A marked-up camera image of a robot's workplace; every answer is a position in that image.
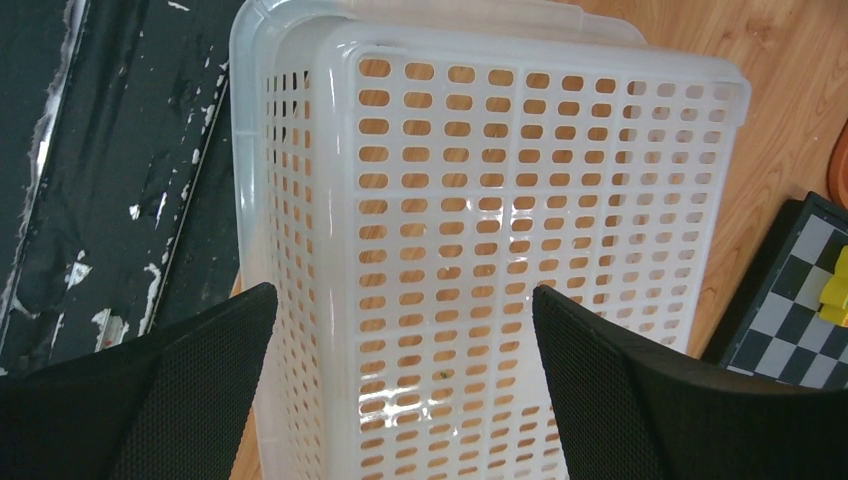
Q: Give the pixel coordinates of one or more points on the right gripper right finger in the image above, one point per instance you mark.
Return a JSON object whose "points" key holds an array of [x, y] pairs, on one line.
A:
{"points": [[627, 407]]}

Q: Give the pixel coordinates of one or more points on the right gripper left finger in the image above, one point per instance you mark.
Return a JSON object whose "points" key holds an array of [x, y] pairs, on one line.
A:
{"points": [[172, 404]]}

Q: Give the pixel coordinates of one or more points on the orange plastic tub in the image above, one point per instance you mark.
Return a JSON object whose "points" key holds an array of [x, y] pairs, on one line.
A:
{"points": [[837, 170]]}

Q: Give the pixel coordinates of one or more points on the white perforated basket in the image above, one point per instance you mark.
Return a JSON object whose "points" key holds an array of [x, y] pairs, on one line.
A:
{"points": [[408, 172]]}

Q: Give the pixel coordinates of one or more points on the black white chessboard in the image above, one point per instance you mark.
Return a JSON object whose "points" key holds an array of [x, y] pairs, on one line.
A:
{"points": [[771, 327]]}

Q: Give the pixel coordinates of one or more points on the yellow toy block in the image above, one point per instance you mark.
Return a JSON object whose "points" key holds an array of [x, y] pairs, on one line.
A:
{"points": [[833, 297]]}

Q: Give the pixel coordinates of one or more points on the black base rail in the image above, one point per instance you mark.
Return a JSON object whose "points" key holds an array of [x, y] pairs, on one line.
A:
{"points": [[117, 185]]}

